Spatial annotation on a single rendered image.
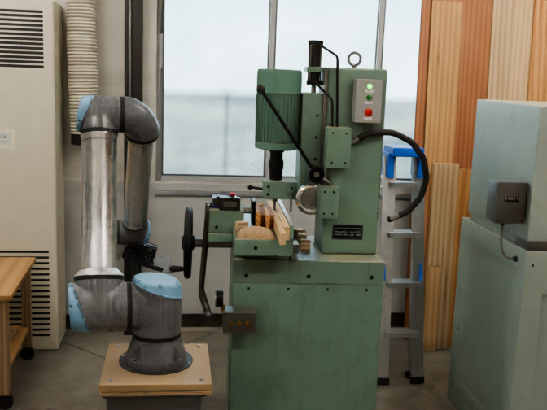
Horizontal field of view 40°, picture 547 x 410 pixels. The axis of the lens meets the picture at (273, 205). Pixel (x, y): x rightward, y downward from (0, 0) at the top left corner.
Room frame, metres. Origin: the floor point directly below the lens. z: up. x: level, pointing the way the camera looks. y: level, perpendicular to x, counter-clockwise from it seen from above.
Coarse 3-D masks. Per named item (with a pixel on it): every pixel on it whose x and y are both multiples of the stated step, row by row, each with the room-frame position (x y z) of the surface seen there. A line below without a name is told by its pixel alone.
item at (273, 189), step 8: (264, 184) 2.88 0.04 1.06; (272, 184) 2.89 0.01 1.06; (280, 184) 2.89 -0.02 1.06; (288, 184) 2.89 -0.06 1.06; (296, 184) 2.89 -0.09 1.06; (264, 192) 2.88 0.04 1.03; (272, 192) 2.89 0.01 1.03; (280, 192) 2.89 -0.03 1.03; (288, 192) 2.89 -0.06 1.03; (296, 192) 2.89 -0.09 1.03
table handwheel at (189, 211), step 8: (192, 216) 2.98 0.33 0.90; (184, 224) 2.80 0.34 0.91; (192, 224) 3.01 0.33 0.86; (184, 232) 2.77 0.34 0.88; (192, 232) 3.02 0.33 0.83; (184, 240) 2.76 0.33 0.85; (192, 240) 2.87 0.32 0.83; (200, 240) 2.89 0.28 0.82; (184, 248) 2.75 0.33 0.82; (192, 248) 2.87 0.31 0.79; (184, 256) 2.75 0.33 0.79; (184, 264) 2.76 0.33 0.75; (184, 272) 2.79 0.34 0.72
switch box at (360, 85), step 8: (360, 80) 2.78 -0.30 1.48; (368, 80) 2.78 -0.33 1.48; (376, 80) 2.78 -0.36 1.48; (360, 88) 2.78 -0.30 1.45; (376, 88) 2.78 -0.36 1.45; (352, 96) 2.83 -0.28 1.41; (360, 96) 2.78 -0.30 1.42; (376, 96) 2.78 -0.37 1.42; (352, 104) 2.82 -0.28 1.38; (360, 104) 2.78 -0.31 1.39; (368, 104) 2.78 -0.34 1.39; (376, 104) 2.78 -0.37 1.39; (352, 112) 2.81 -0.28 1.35; (360, 112) 2.78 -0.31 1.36; (376, 112) 2.78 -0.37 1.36; (352, 120) 2.80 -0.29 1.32; (360, 120) 2.78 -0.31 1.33; (368, 120) 2.78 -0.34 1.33; (376, 120) 2.78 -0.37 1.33
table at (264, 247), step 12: (216, 240) 2.79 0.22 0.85; (228, 240) 2.80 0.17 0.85; (240, 240) 2.59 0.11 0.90; (252, 240) 2.60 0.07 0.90; (264, 240) 2.60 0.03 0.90; (276, 240) 2.60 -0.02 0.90; (288, 240) 2.61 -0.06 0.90; (240, 252) 2.59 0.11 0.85; (252, 252) 2.60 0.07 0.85; (264, 252) 2.60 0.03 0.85; (276, 252) 2.60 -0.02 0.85; (288, 252) 2.61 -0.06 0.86
